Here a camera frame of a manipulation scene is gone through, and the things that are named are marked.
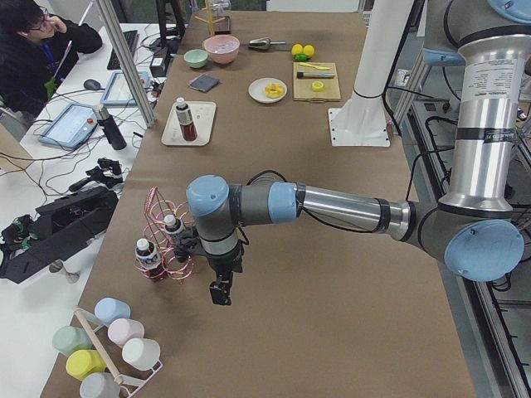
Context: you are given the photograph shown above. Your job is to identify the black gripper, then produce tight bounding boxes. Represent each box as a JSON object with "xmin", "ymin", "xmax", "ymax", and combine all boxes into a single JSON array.
[{"xmin": 207, "ymin": 242, "xmax": 243, "ymax": 306}]

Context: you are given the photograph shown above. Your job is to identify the white round plate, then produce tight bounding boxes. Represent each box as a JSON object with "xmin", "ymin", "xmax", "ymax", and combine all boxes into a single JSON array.
[{"xmin": 248, "ymin": 77, "xmax": 288, "ymax": 104}]

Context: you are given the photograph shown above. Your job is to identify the yellow glazed donut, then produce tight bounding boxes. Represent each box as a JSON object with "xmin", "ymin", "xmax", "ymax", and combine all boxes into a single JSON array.
[{"xmin": 264, "ymin": 83, "xmax": 285, "ymax": 99}]

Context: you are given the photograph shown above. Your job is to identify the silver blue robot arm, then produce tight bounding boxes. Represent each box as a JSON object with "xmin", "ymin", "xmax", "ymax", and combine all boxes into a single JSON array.
[{"xmin": 186, "ymin": 1, "xmax": 530, "ymax": 305}]

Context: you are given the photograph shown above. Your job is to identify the dark drink bottle on tray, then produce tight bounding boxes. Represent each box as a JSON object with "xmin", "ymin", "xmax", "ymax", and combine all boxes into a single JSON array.
[{"xmin": 175, "ymin": 97, "xmax": 197, "ymax": 142}]

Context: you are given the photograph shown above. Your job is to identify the cream rectangular tray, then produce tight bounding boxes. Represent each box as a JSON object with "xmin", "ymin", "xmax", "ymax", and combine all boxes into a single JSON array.
[{"xmin": 161, "ymin": 101, "xmax": 217, "ymax": 147}]

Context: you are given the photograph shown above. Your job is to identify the bottle in rack back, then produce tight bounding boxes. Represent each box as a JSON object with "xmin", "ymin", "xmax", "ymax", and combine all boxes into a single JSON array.
[{"xmin": 163, "ymin": 214, "xmax": 185, "ymax": 249}]

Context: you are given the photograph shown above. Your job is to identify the bottle in rack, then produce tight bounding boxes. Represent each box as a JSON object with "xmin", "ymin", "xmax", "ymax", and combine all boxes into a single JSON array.
[
  {"xmin": 163, "ymin": 214, "xmax": 185, "ymax": 249},
  {"xmin": 135, "ymin": 238, "xmax": 163, "ymax": 280}
]

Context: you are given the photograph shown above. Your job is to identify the bottle in rack front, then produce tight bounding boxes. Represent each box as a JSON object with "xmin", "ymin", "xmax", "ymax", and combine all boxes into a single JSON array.
[{"xmin": 135, "ymin": 238, "xmax": 163, "ymax": 280}]

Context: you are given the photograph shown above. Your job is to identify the white cup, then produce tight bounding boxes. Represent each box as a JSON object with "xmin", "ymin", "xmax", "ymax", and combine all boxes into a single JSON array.
[{"xmin": 122, "ymin": 337, "xmax": 161, "ymax": 371}]

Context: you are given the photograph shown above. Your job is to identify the pink cup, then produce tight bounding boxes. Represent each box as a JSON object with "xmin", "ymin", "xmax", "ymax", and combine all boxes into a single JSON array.
[{"xmin": 107, "ymin": 318, "xmax": 145, "ymax": 347}]

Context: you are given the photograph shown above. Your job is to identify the blue cup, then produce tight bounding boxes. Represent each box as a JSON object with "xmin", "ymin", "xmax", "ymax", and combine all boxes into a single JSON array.
[{"xmin": 94, "ymin": 297, "xmax": 131, "ymax": 327}]

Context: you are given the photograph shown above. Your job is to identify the white wooden cup rack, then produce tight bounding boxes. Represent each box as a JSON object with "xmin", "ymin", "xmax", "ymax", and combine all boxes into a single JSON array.
[{"xmin": 73, "ymin": 307, "xmax": 163, "ymax": 397}]

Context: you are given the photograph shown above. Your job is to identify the grey cup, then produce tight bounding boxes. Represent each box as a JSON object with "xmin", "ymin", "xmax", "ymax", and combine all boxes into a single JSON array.
[{"xmin": 80, "ymin": 372, "xmax": 120, "ymax": 398}]

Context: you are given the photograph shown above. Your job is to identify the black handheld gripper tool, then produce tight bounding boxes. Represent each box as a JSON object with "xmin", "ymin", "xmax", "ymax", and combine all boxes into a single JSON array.
[{"xmin": 69, "ymin": 158, "xmax": 124, "ymax": 192}]

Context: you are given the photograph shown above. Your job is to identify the yellow cup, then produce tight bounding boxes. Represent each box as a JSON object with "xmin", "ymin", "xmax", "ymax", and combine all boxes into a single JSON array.
[{"xmin": 66, "ymin": 349, "xmax": 106, "ymax": 381}]

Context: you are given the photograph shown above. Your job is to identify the green cup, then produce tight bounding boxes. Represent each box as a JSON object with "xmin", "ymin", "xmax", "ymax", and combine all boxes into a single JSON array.
[{"xmin": 52, "ymin": 326, "xmax": 93, "ymax": 357}]

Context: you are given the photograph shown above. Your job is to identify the black thermos bottle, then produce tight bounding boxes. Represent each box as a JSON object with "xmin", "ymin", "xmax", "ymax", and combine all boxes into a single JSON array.
[{"xmin": 92, "ymin": 103, "xmax": 127, "ymax": 151}]

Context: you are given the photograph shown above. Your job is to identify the black equipment case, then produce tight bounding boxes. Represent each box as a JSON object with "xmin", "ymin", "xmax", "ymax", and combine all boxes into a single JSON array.
[{"xmin": 1, "ymin": 187, "xmax": 118, "ymax": 284}]

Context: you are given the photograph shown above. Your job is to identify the grey folded cloth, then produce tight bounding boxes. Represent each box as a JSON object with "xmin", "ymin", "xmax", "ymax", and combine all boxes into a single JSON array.
[{"xmin": 188, "ymin": 74, "xmax": 220, "ymax": 93}]

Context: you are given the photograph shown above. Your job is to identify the wooden cutting board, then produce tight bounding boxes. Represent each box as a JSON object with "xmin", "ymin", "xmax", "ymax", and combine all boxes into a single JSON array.
[{"xmin": 293, "ymin": 62, "xmax": 341, "ymax": 102}]

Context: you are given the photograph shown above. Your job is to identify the blue teach pendant far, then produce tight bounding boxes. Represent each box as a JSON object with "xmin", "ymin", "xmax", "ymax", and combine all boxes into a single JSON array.
[{"xmin": 100, "ymin": 70, "xmax": 151, "ymax": 107}]

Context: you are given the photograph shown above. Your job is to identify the blue teach pendant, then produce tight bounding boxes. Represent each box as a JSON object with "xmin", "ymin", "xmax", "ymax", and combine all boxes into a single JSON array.
[
  {"xmin": 100, "ymin": 70, "xmax": 151, "ymax": 107},
  {"xmin": 38, "ymin": 104, "xmax": 97, "ymax": 149}
]

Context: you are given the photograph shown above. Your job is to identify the blue teach pendant near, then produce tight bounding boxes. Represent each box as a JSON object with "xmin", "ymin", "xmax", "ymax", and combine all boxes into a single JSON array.
[{"xmin": 38, "ymin": 104, "xmax": 97, "ymax": 149}]

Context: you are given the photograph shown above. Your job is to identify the lemon half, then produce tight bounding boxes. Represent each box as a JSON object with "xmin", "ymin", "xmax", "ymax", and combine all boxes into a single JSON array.
[{"xmin": 311, "ymin": 81, "xmax": 324, "ymax": 92}]

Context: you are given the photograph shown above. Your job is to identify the green bowl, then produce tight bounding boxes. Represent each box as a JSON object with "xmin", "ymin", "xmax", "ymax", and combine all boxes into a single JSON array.
[{"xmin": 183, "ymin": 49, "xmax": 208, "ymax": 69}]

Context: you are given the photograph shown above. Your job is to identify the pink bowl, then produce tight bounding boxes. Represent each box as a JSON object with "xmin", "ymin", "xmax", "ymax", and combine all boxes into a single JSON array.
[{"xmin": 202, "ymin": 35, "xmax": 241, "ymax": 65}]

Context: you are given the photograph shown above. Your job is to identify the yellow plastic knife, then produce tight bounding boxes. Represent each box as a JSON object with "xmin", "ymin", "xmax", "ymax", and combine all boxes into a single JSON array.
[{"xmin": 299, "ymin": 62, "xmax": 331, "ymax": 70}]

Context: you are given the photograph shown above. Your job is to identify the computer mouse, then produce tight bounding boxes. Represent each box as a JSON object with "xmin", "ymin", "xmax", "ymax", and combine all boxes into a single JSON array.
[{"xmin": 83, "ymin": 79, "xmax": 102, "ymax": 91}]

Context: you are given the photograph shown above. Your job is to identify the green lime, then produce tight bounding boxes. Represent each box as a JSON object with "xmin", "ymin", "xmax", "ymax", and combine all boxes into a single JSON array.
[{"xmin": 294, "ymin": 53, "xmax": 308, "ymax": 62}]

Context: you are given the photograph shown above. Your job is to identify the metal scoop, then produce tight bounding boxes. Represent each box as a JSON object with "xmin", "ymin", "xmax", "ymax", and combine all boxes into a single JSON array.
[{"xmin": 247, "ymin": 37, "xmax": 287, "ymax": 51}]

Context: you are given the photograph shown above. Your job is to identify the yellow lemon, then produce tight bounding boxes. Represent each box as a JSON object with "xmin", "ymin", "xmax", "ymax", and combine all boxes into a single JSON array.
[
  {"xmin": 303, "ymin": 45, "xmax": 315, "ymax": 58},
  {"xmin": 291, "ymin": 43, "xmax": 304, "ymax": 57}
]

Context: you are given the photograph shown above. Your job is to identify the black keyboard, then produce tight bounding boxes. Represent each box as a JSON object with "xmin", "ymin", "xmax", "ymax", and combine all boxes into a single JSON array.
[{"xmin": 106, "ymin": 29, "xmax": 140, "ymax": 70}]

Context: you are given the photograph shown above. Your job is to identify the wooden mug tree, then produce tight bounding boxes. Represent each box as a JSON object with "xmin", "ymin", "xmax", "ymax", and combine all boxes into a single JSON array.
[{"xmin": 194, "ymin": 0, "xmax": 231, "ymax": 36}]

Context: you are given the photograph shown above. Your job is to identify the person in black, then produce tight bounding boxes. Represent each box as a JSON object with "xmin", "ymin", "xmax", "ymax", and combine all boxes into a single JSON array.
[{"xmin": 1, "ymin": 1, "xmax": 103, "ymax": 117}]

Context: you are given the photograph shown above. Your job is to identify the copper wire bottle rack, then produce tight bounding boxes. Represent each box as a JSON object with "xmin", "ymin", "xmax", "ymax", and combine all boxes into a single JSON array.
[{"xmin": 135, "ymin": 187, "xmax": 194, "ymax": 284}]

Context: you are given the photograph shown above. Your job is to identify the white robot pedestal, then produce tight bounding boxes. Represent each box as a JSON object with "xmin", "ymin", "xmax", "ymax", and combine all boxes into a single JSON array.
[{"xmin": 329, "ymin": 0, "xmax": 413, "ymax": 148}]

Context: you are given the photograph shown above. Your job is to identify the grey handled knife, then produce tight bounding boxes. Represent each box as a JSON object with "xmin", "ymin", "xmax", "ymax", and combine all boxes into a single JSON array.
[{"xmin": 295, "ymin": 71, "xmax": 336, "ymax": 79}]

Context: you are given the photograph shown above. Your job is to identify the aluminium frame post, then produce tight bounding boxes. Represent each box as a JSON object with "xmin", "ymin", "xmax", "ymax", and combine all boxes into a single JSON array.
[{"xmin": 95, "ymin": 0, "xmax": 155, "ymax": 128}]

